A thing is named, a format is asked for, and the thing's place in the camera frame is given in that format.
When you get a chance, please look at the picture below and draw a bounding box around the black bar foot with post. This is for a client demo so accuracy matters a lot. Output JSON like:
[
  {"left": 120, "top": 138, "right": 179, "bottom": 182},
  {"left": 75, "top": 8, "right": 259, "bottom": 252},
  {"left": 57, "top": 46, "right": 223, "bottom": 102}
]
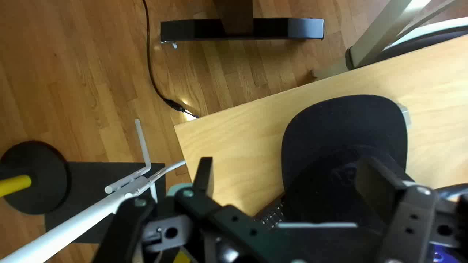
[{"left": 160, "top": 0, "right": 326, "bottom": 43}]

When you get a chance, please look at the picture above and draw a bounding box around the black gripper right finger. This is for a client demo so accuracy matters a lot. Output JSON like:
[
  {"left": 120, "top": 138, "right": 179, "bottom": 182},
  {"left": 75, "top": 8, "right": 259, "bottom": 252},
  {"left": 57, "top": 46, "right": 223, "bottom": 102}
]
[{"left": 354, "top": 154, "right": 439, "bottom": 263}]

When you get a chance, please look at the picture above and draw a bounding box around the black floor cable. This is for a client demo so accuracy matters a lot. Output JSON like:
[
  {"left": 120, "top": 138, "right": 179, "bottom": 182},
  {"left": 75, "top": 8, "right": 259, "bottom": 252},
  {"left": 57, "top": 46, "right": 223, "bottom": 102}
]
[{"left": 141, "top": 0, "right": 199, "bottom": 119}]

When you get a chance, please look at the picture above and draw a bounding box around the black flat floor plate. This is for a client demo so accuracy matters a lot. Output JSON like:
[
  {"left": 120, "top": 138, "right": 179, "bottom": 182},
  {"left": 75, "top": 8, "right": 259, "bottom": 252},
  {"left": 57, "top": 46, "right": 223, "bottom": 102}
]
[{"left": 44, "top": 160, "right": 167, "bottom": 245}]

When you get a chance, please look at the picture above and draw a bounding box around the yellow pole with black base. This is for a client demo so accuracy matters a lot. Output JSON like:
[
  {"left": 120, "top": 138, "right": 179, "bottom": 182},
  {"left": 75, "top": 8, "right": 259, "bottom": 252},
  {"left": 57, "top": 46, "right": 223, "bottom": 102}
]
[{"left": 0, "top": 140, "right": 71, "bottom": 216}]

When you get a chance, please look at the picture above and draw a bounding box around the chair with pale frame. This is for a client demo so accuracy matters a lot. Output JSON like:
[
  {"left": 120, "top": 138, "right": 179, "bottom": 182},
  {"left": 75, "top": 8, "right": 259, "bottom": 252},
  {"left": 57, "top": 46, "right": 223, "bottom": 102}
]
[{"left": 312, "top": 0, "right": 468, "bottom": 80}]

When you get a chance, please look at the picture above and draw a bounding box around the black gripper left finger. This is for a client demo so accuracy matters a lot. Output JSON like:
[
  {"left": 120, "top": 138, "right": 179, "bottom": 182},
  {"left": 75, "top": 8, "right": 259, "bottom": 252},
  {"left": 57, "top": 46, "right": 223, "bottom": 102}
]
[{"left": 174, "top": 156, "right": 268, "bottom": 239}]

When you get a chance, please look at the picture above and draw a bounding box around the black snapback cap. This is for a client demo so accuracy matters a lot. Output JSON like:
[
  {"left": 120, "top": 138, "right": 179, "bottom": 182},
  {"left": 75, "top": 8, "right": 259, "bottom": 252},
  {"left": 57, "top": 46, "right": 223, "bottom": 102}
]
[{"left": 281, "top": 93, "right": 410, "bottom": 226}]

